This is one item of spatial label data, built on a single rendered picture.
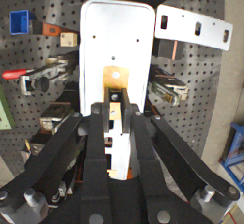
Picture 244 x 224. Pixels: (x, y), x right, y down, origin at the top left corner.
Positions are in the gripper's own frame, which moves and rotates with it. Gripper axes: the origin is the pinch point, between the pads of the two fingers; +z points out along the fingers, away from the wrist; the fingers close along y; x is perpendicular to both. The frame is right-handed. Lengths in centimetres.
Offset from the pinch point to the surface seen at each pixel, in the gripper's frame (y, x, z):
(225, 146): 187, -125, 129
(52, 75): -14.7, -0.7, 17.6
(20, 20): -48, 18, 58
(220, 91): 136, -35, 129
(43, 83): -12.5, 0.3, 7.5
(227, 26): 38, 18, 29
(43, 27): -14.8, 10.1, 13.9
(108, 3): -2.5, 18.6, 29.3
